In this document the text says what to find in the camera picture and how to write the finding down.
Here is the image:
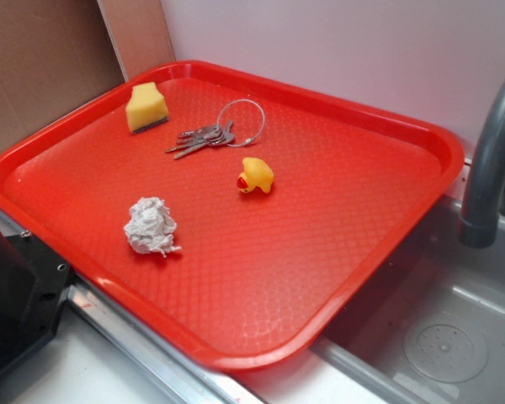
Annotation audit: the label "silver keys on wire ring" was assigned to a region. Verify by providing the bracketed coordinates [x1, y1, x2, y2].
[164, 98, 266, 160]

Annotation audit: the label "grey toy faucet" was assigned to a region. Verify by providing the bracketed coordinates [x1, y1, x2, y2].
[458, 82, 505, 248]

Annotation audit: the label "crumpled white paper towel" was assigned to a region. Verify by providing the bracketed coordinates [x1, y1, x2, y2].
[124, 197, 182, 258]

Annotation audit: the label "red plastic tray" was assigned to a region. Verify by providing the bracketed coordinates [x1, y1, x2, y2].
[0, 61, 464, 372]

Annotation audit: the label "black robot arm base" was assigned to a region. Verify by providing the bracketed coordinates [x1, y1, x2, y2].
[0, 232, 72, 379]

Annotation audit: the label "brown cardboard panel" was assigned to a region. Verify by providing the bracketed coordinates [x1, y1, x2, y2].
[0, 1, 175, 153]

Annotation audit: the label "yellow rubber duck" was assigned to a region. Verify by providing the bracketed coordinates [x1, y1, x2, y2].
[237, 157, 274, 194]

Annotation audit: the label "yellow sponge with dark pad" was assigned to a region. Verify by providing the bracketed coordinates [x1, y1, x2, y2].
[125, 82, 169, 133]

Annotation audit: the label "grey plastic sink basin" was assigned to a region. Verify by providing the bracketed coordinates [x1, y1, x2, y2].
[312, 198, 505, 403]

